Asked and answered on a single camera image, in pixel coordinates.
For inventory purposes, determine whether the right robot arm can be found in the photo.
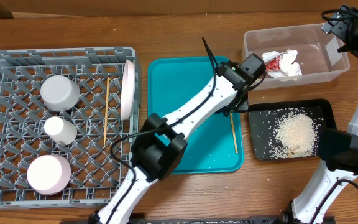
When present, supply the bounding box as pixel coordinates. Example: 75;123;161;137
276;5;358;223

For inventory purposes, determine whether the black rectangular tray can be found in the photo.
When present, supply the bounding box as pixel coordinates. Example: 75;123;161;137
248;99;336;161

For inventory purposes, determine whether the white napkin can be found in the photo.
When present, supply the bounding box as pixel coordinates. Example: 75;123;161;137
262;49;302;78

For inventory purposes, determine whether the cream white cup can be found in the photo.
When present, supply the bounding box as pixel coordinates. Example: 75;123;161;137
44;116;77;146

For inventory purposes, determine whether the red snack wrapper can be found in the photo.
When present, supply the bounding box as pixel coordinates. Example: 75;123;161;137
265;57;281;71

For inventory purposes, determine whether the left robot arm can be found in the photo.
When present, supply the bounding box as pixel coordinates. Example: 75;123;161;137
88;54;266;223

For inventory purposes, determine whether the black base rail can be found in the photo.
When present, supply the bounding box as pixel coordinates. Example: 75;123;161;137
128;216;279;224

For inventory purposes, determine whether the grey white small bowl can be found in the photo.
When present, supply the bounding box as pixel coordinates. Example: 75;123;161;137
40;75;80;111

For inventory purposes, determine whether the large white plate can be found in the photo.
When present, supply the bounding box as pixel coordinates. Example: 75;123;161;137
120;60;135;120

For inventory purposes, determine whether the clear plastic waste bin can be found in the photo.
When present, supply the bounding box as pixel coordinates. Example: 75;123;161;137
242;24;350;90

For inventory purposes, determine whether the pink shallow bowl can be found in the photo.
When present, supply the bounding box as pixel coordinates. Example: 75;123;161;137
27;155;71;195

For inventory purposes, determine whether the grey plastic dish rack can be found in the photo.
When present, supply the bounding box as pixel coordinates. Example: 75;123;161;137
0;47;141;209

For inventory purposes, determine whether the teal plastic serving tray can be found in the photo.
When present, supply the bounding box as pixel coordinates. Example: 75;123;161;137
147;56;244;175

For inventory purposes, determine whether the pile of white rice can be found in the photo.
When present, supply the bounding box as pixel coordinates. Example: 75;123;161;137
267;107;325;159

